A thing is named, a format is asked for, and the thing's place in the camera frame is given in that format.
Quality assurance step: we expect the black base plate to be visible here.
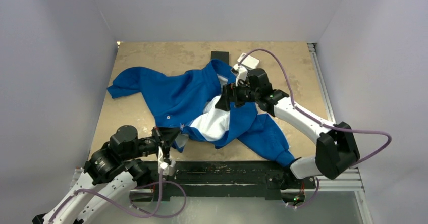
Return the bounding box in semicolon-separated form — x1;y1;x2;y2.
83;160;318;202

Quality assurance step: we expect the black flat block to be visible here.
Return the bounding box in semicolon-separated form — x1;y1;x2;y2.
210;51;230;64

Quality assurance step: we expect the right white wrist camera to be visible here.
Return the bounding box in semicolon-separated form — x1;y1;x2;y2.
231;64;248;86

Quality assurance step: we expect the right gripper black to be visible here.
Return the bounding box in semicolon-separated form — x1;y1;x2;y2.
215;79;259;111

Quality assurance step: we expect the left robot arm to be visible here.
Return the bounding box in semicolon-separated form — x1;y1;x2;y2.
32;125;181;223

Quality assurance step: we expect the white small box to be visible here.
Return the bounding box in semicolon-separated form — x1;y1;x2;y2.
237;53;260;70

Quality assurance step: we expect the right side aluminium rail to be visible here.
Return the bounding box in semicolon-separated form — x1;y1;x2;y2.
307;43;336;122

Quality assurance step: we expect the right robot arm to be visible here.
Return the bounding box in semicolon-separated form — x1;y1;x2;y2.
216;65;360;187

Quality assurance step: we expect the aluminium frame rail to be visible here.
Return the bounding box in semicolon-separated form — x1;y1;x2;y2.
70;170;373;223

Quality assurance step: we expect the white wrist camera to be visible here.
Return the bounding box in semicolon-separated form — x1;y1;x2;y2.
231;64;248;86
157;147;176;176

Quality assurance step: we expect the blue zip jacket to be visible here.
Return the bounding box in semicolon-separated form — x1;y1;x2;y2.
107;59;294;167

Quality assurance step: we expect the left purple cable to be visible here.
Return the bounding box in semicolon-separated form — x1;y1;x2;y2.
46;172;187;224

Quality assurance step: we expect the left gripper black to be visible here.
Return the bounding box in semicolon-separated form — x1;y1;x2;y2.
122;125;181;160

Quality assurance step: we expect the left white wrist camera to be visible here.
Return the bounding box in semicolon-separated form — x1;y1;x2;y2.
157;147;176;176

